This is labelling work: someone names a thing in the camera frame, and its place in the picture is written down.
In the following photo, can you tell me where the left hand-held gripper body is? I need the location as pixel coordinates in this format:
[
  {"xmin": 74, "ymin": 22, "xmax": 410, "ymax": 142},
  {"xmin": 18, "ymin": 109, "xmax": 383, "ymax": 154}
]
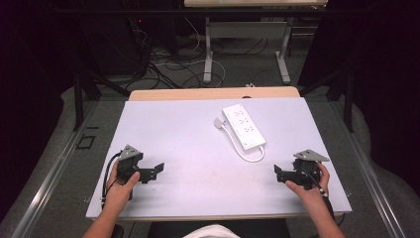
[{"xmin": 116, "ymin": 144, "xmax": 145, "ymax": 182}]

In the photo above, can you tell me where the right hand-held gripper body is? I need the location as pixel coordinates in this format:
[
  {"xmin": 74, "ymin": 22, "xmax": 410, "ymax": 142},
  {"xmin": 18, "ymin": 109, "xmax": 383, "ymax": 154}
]
[{"xmin": 292, "ymin": 149, "xmax": 331, "ymax": 191}]

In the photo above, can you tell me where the person's right hand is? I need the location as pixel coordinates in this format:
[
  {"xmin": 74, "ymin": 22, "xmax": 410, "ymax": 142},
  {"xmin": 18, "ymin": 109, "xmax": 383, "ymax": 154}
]
[{"xmin": 284, "ymin": 161, "xmax": 332, "ymax": 208}]

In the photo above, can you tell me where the person's left hand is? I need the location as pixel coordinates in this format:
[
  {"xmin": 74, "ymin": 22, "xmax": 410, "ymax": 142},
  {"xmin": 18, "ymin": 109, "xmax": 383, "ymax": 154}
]
[{"xmin": 104, "ymin": 161, "xmax": 142, "ymax": 213}]

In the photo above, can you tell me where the white table mat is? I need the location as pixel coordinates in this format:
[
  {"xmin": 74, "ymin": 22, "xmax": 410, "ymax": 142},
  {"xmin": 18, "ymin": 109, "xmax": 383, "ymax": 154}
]
[{"xmin": 85, "ymin": 96, "xmax": 353, "ymax": 220}]

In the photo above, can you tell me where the black floor socket plate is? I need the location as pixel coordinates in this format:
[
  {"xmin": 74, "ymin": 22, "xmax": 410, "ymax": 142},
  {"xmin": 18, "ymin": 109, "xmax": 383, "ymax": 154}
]
[{"xmin": 75, "ymin": 134, "xmax": 97, "ymax": 151}]

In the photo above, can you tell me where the white power strip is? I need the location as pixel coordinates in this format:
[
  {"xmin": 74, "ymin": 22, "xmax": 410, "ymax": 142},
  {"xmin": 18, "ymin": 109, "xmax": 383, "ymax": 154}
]
[{"xmin": 221, "ymin": 103, "xmax": 267, "ymax": 151}]

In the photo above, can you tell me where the black metal stand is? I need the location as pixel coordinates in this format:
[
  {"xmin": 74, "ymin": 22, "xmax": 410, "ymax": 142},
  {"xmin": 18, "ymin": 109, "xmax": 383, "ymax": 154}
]
[
  {"xmin": 72, "ymin": 67, "xmax": 132, "ymax": 132},
  {"xmin": 298, "ymin": 63, "xmax": 356, "ymax": 134}
]

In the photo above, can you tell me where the person's white shirt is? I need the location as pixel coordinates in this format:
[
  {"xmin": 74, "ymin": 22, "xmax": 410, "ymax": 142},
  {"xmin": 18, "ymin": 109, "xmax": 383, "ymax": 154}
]
[{"xmin": 182, "ymin": 224, "xmax": 241, "ymax": 238}]

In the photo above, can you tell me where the dark computer tower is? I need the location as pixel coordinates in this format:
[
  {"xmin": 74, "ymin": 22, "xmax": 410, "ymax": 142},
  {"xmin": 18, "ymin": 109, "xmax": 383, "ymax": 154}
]
[{"xmin": 80, "ymin": 14, "xmax": 153, "ymax": 77}]

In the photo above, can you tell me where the white desk with metal legs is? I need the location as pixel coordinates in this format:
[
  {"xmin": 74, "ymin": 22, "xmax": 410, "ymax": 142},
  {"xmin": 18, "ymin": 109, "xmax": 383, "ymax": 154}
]
[{"xmin": 183, "ymin": 0, "xmax": 329, "ymax": 85}]

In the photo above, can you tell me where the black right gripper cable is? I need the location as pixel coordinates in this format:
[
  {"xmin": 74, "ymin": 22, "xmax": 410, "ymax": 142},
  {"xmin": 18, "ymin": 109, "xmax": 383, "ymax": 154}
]
[{"xmin": 296, "ymin": 164, "xmax": 337, "ymax": 222}]

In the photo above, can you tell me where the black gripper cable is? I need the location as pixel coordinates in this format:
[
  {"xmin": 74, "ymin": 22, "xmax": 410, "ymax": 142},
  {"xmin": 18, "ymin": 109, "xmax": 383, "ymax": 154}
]
[
  {"xmin": 296, "ymin": 164, "xmax": 337, "ymax": 222},
  {"xmin": 100, "ymin": 151, "xmax": 123, "ymax": 210}
]

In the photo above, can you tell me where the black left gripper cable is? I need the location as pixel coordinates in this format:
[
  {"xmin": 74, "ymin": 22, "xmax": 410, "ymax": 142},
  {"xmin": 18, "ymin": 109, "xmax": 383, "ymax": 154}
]
[{"xmin": 100, "ymin": 151, "xmax": 123, "ymax": 210}]

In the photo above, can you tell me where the white power strip cable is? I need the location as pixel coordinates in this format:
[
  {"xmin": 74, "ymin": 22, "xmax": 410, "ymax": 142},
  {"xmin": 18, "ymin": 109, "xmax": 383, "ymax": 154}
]
[{"xmin": 223, "ymin": 123, "xmax": 266, "ymax": 164}]

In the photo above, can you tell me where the aluminium floor rail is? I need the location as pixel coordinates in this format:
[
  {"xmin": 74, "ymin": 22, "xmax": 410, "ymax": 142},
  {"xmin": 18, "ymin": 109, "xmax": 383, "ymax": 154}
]
[
  {"xmin": 9, "ymin": 100, "xmax": 101, "ymax": 238},
  {"xmin": 328, "ymin": 98, "xmax": 409, "ymax": 238}
]

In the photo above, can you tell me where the bundle of floor cables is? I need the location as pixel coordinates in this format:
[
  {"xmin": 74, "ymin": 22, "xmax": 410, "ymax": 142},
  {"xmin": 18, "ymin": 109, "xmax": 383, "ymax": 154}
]
[{"xmin": 125, "ymin": 16, "xmax": 270, "ymax": 90}]

